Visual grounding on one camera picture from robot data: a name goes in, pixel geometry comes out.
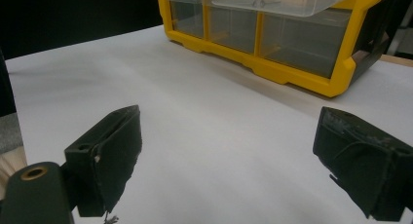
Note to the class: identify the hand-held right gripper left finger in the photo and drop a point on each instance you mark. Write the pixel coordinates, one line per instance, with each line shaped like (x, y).
(110, 159)

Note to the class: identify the pulled-out clear plastic drawer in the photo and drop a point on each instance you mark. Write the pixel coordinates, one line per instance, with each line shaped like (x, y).
(298, 5)

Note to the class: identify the yellow plastic drawer cabinet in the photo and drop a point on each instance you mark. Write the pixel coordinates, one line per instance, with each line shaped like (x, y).
(292, 78)

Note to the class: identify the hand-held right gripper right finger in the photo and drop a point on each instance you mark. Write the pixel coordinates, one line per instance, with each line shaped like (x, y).
(367, 165)

